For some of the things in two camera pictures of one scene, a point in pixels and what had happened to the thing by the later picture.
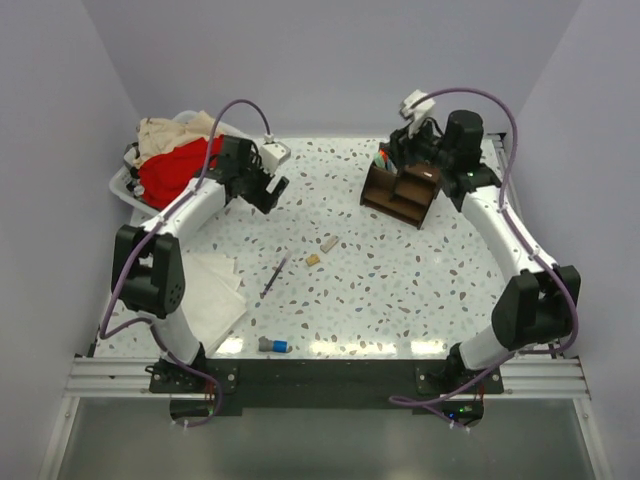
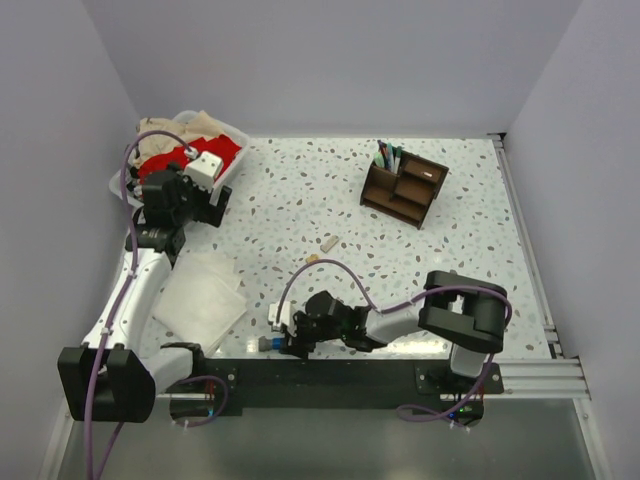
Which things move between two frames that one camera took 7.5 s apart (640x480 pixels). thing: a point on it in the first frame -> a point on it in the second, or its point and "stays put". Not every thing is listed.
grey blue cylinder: [277, 346] stays put
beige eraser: [328, 245] stays put
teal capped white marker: [391, 166] stays put
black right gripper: [401, 143] -> [294, 343]
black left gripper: [262, 200] -> [209, 213]
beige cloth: [156, 137] stays put
